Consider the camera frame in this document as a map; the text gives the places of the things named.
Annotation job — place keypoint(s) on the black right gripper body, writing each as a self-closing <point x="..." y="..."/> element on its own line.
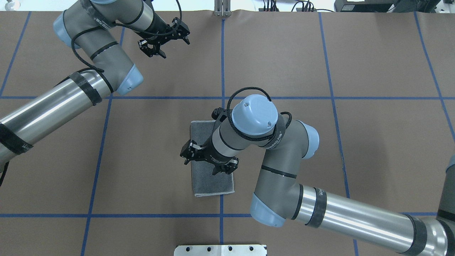
<point x="213" y="159"/>

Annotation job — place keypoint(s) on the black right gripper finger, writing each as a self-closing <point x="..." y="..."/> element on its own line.
<point x="191" y="151"/>
<point x="227" y="168"/>

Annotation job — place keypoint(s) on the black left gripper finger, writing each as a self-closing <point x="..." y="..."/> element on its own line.
<point x="151" y="50"/>
<point x="180" y="30"/>

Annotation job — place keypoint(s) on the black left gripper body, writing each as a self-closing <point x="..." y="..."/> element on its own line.
<point x="158" y="27"/>

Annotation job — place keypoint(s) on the pink grey microfibre towel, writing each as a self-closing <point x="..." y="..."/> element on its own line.
<point x="203" y="182"/>

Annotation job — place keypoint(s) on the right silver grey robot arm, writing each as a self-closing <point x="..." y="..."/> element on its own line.
<point x="373" y="188"/>

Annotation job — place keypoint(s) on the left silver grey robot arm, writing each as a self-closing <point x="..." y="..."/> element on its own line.
<point x="84" y="28"/>

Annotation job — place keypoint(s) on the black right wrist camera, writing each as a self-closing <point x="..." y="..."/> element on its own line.
<point x="219" y="114"/>

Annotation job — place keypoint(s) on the aluminium frame post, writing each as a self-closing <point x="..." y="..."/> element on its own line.
<point x="222" y="8"/>

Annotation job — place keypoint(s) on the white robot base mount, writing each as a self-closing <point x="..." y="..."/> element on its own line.
<point x="221" y="250"/>

